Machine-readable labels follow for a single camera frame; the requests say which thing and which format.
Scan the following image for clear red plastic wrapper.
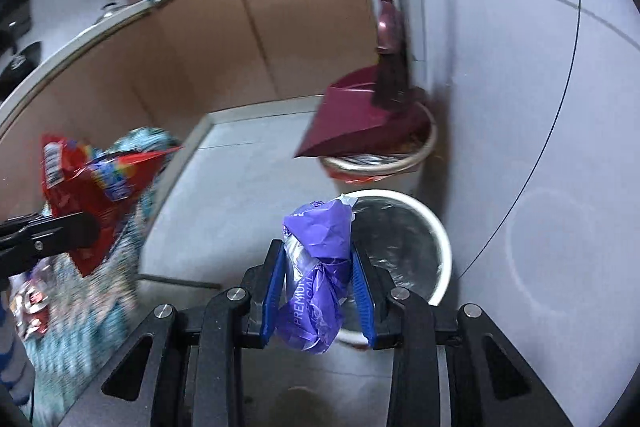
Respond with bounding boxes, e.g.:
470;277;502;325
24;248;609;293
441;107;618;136
9;270;50;340

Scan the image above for white round trash bin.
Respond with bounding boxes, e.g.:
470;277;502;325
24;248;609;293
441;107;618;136
336;188;454;348

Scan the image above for zigzag teal knitted blanket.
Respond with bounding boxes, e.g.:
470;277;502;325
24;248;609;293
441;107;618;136
22;128;180;426

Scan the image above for bin under dustpan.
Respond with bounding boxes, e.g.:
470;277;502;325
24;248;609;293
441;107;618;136
319;104;438;195

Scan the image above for brown lower kitchen cabinets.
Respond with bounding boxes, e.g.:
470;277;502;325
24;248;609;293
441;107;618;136
1;0;376;217

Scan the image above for purple premium wrapper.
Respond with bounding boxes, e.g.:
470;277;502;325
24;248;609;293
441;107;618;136
276;194;357;355

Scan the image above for steel pot with lid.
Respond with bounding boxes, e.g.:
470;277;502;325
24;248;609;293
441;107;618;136
96;1;125;24

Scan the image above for maroon dustpan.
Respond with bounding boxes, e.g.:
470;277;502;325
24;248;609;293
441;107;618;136
295;66;432;157

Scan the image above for blue gloved left hand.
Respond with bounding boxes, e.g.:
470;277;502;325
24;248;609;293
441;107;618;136
0;291;35;407

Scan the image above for red skittles candy bag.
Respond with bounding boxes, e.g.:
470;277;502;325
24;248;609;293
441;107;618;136
41;134;180;277

